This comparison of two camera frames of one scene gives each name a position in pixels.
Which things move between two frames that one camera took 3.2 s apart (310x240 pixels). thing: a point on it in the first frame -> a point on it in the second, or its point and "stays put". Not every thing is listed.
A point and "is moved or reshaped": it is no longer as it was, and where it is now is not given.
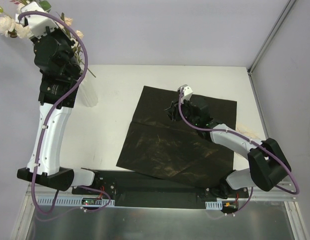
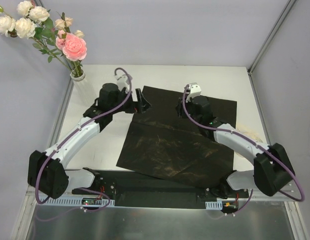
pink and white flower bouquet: (21, 3) is moved or reshaped
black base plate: (132, 190) stays put
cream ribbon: (247, 132) stays put
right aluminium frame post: (270, 36) stays put
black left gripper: (42, 39) -> (136, 101)
